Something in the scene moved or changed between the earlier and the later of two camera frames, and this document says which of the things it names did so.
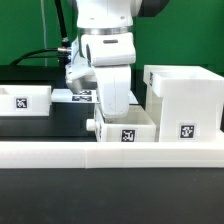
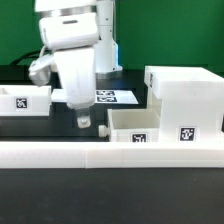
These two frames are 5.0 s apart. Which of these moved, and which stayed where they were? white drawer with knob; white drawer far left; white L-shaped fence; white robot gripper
Moved: white robot gripper; white drawer with knob
Stayed: white drawer far left; white L-shaped fence
